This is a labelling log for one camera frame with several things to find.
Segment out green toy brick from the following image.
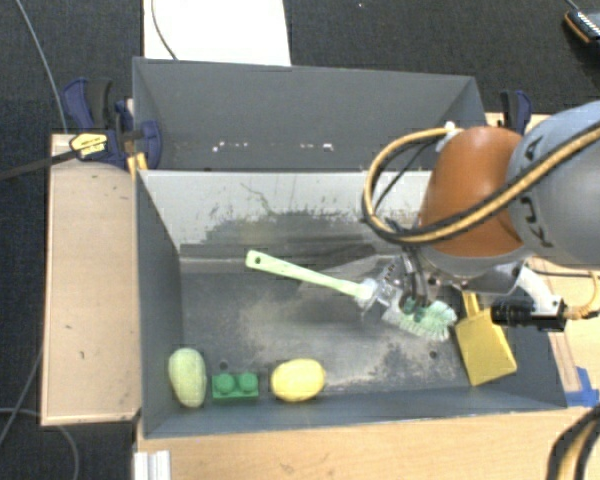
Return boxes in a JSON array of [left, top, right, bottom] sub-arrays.
[[210, 371, 261, 405]]

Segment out pale green toy fruit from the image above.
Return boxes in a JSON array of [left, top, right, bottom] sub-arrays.
[[167, 347, 208, 409]]

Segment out pale green dish brush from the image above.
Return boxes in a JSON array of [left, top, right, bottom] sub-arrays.
[[244, 249, 459, 342]]

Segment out pale wood board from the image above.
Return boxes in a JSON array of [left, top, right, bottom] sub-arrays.
[[39, 132, 144, 427]]

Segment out black cylinder on white bracket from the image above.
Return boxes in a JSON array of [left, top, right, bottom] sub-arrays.
[[489, 263, 567, 333]]

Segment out yellow plastic scoop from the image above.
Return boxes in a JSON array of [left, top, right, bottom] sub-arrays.
[[453, 291, 519, 388]]

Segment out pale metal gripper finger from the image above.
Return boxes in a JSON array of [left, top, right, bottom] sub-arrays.
[[359, 290, 397, 322], [367, 262, 398, 294]]

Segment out yellow toy lemon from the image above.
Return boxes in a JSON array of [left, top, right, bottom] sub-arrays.
[[270, 358, 327, 403]]

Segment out grey metal bin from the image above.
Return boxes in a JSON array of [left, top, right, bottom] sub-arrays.
[[131, 56, 569, 439]]

